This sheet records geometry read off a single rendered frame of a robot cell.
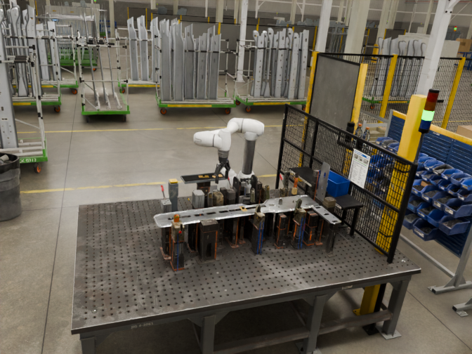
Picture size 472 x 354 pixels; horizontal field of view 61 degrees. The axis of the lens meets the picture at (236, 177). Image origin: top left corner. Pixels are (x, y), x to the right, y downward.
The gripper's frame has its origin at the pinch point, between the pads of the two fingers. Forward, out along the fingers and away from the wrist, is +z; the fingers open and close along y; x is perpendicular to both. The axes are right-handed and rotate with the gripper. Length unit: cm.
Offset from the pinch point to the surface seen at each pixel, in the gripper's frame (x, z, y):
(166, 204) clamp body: -24.3, 15.1, 38.7
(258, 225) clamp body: 40.2, 24.4, 5.5
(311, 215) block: 67, 23, -34
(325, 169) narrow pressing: 62, -7, -63
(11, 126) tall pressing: -419, 56, -60
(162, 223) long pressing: -13, 21, 55
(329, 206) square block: 74, 19, -53
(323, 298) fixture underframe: 99, 66, 3
